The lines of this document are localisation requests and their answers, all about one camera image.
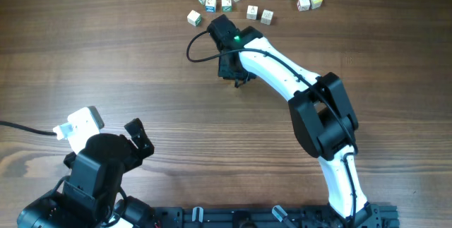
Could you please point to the green corner white block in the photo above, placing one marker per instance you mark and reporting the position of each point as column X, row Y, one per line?
column 194, row 18

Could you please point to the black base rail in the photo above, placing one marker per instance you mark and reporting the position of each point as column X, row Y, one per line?
column 315, row 216

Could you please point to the green N block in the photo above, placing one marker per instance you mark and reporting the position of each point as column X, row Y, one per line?
column 226, row 5

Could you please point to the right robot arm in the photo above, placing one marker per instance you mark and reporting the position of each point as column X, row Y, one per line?
column 323, row 120

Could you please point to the blue Z block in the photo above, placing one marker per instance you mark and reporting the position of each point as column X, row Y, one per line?
column 210, row 5

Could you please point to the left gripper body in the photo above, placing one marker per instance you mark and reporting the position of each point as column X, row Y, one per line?
column 144, row 150

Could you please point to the red Y block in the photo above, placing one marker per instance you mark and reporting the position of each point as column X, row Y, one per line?
column 303, row 5

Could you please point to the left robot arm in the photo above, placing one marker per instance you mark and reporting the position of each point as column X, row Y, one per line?
column 92, row 196

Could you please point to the yellow top block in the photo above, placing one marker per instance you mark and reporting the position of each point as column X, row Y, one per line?
column 316, row 3

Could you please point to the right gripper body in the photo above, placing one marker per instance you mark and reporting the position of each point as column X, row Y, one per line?
column 234, row 73

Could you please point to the blue D block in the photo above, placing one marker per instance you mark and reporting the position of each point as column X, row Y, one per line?
column 266, row 17

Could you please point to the bee picture block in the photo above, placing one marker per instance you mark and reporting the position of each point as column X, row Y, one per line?
column 252, row 12

